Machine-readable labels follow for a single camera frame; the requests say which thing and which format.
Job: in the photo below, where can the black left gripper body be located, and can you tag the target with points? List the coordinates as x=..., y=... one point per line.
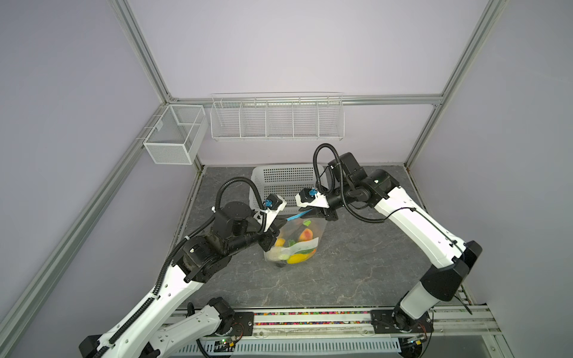
x=254, y=233

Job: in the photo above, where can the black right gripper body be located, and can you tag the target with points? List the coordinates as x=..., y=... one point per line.
x=340, y=197

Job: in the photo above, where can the clear zip bag blue zipper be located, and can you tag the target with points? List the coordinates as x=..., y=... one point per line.
x=291, y=231

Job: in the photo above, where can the yellow peach with red spot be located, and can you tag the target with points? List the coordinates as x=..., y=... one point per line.
x=306, y=235

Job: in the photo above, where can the white perforated plastic basket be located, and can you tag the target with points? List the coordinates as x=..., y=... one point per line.
x=285, y=180

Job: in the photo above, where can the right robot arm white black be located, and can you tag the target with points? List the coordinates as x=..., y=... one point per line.
x=451, y=258

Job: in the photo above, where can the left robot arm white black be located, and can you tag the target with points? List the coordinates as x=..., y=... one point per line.
x=170, y=290

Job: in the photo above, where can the white vent grille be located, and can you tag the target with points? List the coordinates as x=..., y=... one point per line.
x=306, y=347

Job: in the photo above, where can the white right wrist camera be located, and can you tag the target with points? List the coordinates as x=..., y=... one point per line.
x=311, y=198

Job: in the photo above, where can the white wire wall shelf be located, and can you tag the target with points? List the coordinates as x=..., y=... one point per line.
x=277, y=116

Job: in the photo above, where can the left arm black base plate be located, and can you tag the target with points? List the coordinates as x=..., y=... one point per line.
x=241, y=324

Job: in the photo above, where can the white mesh wall box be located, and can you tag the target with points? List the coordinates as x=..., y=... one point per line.
x=177, y=135

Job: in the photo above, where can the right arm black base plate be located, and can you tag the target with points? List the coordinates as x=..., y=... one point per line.
x=390, y=321

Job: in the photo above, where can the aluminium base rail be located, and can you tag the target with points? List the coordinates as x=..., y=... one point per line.
x=313, y=324

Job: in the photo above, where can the aluminium frame profiles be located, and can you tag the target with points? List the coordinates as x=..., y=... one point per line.
x=20, y=316

